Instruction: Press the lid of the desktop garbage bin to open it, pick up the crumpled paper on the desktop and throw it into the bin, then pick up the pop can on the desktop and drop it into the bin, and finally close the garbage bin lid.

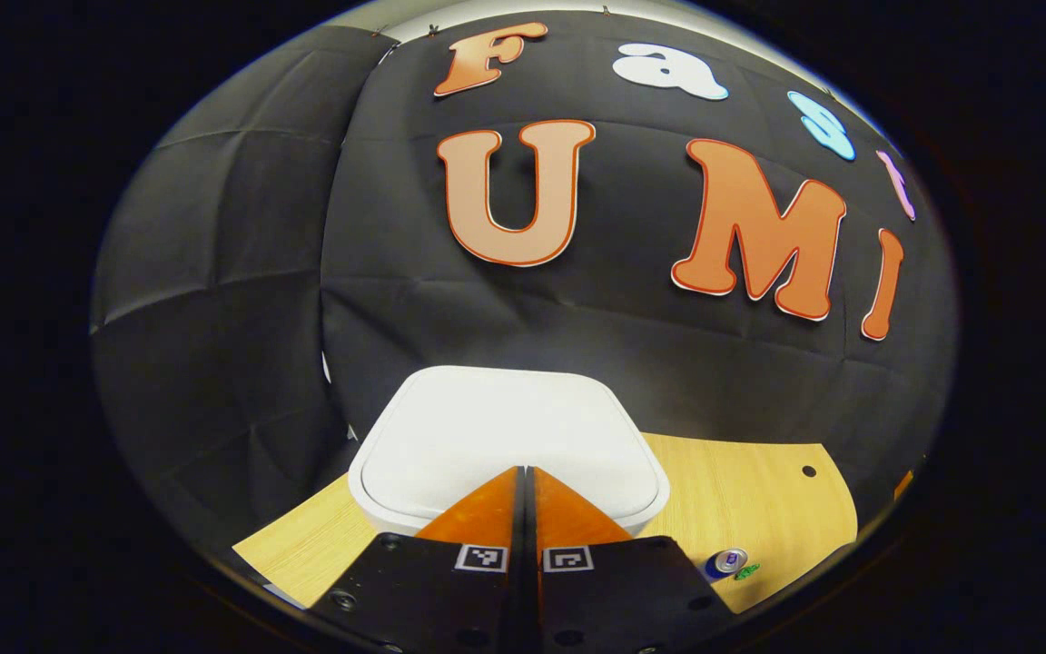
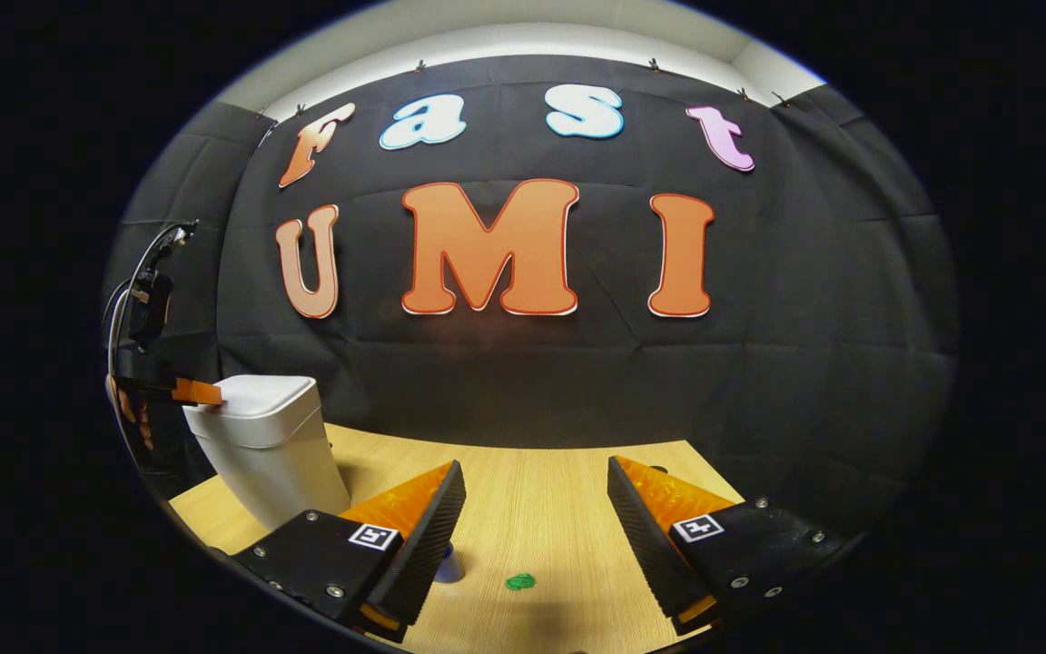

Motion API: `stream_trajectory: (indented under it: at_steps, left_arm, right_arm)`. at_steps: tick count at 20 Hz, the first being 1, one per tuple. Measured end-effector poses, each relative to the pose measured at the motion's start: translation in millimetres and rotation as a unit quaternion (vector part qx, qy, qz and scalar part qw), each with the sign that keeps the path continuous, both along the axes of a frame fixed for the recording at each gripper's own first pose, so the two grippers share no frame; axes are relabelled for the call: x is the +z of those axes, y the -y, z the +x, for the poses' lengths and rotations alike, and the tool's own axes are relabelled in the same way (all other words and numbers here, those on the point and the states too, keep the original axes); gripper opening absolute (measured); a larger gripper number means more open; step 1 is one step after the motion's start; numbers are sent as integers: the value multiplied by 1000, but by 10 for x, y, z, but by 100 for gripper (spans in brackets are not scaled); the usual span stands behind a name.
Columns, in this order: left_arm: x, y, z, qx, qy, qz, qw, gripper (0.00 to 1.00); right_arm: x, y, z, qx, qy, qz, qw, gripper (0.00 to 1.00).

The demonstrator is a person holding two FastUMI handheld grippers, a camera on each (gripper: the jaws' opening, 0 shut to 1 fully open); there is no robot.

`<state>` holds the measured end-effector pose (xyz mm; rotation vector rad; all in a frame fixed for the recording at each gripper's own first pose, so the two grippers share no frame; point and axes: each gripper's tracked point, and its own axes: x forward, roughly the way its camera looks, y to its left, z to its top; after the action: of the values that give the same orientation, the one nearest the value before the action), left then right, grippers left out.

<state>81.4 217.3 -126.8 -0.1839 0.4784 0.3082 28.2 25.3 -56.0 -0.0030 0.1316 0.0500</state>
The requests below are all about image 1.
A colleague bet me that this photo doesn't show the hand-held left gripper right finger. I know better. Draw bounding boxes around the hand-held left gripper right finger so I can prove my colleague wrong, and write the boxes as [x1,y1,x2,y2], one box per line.
[528,466,742,654]

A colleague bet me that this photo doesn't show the black backdrop cloth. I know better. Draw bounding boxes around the black backdrop cloth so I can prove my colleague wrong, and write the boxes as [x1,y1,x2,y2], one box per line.
[90,9,958,546]

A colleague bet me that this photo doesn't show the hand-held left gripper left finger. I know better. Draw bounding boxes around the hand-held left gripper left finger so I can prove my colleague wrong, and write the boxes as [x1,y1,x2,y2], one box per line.
[310,466,528,654]

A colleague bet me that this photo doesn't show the white desktop garbage bin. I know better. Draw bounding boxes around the white desktop garbage bin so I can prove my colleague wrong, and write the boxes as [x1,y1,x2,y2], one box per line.
[347,365,671,539]

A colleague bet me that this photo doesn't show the silver blue pop can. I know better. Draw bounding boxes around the silver blue pop can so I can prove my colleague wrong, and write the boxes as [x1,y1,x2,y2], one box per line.
[703,548,749,582]

